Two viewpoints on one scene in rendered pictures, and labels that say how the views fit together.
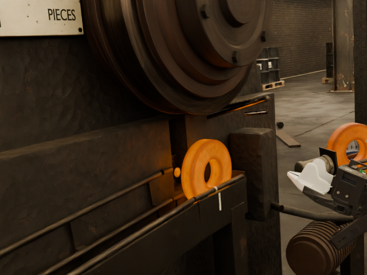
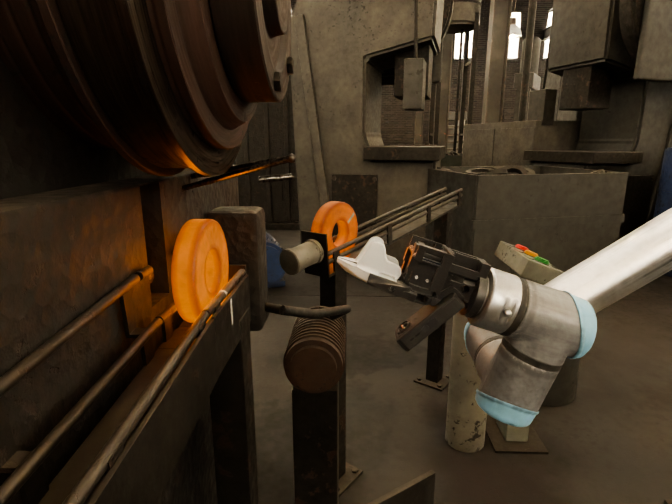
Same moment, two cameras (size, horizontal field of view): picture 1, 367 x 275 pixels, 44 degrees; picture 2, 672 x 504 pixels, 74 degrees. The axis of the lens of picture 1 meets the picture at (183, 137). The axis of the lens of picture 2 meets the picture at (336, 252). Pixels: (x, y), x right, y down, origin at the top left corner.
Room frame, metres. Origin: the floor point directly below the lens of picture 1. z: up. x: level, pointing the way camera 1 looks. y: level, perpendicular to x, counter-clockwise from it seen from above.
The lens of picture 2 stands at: (0.37, 0.18, 0.93)
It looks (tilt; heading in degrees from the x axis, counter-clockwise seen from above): 14 degrees down; 323
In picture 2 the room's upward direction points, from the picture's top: straight up
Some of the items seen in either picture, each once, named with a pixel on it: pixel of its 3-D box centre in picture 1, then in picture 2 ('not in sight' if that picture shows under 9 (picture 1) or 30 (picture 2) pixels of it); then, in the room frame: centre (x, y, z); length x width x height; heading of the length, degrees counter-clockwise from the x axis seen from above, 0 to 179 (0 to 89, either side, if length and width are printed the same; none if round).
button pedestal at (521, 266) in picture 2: not in sight; (520, 346); (1.03, -1.04, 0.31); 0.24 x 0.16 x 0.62; 141
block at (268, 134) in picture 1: (253, 173); (237, 268); (1.16, -0.18, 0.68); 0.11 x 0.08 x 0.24; 51
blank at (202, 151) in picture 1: (207, 172); (202, 270); (1.00, -0.05, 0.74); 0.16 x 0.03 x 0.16; 139
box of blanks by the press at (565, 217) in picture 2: not in sight; (509, 222); (2.05, -2.59, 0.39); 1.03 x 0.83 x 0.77; 66
